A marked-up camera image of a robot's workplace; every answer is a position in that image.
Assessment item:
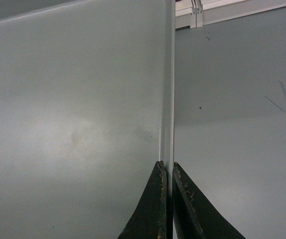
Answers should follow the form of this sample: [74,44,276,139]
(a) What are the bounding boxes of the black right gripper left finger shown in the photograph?
[118,161,167,239]

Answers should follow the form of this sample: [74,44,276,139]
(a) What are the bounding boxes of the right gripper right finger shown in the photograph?
[172,162,244,239]

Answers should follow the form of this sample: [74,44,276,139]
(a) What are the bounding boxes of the grey rectangular serving tray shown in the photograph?
[0,0,175,239]

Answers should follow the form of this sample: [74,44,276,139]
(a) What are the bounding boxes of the white shelf base plinth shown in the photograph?
[175,0,286,29]

